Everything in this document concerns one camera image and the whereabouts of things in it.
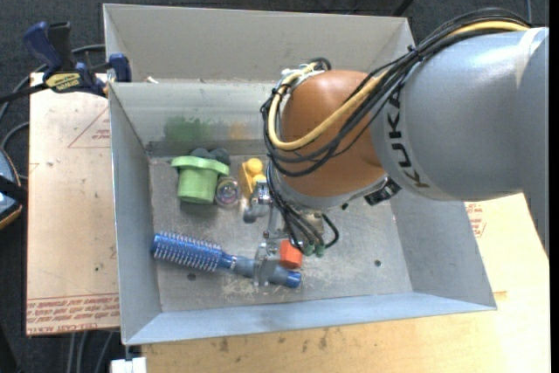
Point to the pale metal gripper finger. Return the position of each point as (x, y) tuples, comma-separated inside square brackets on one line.
[(261, 195), (264, 262)]

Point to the yellow toy block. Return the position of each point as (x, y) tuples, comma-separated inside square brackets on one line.
[(250, 177)]

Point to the orange block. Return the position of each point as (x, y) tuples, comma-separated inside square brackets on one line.
[(290, 255)]

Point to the clear iridescent ball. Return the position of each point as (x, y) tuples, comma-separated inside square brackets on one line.
[(227, 192)]

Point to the grey metal bin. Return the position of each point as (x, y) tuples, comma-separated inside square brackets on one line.
[(349, 271)]

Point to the dark green toy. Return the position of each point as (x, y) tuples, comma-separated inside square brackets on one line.
[(216, 155)]

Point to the light green plastic cup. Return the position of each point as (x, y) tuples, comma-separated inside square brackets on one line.
[(194, 183)]

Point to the blue and grey hairbrush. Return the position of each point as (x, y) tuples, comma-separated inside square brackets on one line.
[(188, 252)]

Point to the brown cardboard board red print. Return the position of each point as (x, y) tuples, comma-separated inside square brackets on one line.
[(70, 205)]

